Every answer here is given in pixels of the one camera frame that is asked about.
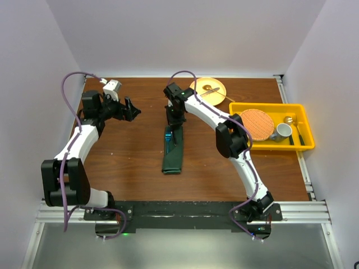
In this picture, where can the yellow plastic bin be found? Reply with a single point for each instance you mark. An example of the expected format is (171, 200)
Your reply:
(277, 112)

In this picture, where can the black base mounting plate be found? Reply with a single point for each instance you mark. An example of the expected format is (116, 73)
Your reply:
(197, 215)

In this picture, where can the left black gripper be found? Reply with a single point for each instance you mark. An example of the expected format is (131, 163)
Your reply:
(127, 112)

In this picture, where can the aluminium frame rail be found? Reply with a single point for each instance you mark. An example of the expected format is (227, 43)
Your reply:
(310, 212)

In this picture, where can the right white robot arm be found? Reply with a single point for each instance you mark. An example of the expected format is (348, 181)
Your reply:
(231, 138)

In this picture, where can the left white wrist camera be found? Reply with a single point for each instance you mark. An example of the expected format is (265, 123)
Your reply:
(111, 88)

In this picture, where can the dark green cloth napkin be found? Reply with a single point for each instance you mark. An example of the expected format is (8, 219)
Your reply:
(172, 161)

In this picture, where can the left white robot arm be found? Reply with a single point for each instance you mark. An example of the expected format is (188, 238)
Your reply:
(65, 182)

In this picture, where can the yellow round plate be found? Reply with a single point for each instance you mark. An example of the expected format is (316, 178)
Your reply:
(213, 98)

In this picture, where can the dark handled utensil in bin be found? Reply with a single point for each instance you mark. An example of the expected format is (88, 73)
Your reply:
(300, 135)

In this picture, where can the grey mug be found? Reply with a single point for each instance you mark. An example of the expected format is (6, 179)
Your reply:
(281, 132)

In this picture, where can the orange woven coaster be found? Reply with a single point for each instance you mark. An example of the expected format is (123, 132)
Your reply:
(259, 124)

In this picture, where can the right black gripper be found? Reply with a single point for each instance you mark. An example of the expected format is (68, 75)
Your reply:
(173, 122)

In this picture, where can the silver fork on plate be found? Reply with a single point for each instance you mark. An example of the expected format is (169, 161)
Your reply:
(209, 91)

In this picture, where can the gold spoon in bin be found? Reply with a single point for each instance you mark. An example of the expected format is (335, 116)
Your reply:
(292, 121)

